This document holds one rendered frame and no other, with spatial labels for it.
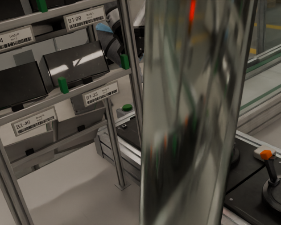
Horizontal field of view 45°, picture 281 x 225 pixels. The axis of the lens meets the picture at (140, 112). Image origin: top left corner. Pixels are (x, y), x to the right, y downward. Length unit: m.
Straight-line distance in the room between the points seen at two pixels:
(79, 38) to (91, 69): 3.62
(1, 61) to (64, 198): 3.06
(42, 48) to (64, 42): 0.29
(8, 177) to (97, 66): 0.30
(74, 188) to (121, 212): 0.21
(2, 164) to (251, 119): 0.87
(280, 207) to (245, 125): 0.47
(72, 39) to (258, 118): 3.32
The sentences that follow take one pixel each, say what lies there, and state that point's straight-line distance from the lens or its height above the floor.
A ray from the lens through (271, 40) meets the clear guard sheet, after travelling 1.26.
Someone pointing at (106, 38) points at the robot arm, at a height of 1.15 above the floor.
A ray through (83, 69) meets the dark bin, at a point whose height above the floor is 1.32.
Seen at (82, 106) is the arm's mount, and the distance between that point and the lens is 1.60.
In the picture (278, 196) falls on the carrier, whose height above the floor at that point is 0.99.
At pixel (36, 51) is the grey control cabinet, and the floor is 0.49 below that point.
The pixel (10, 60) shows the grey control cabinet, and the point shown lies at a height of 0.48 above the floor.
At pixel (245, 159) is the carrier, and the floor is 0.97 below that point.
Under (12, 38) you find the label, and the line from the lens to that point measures 0.63.
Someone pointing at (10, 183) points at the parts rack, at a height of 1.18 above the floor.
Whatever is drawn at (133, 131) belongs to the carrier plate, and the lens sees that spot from 1.18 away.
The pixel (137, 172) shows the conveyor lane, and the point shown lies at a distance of 1.08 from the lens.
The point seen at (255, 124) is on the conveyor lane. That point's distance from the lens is 1.30.
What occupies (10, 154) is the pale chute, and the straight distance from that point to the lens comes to 0.90.
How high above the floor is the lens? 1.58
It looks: 28 degrees down
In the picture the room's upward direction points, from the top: 9 degrees counter-clockwise
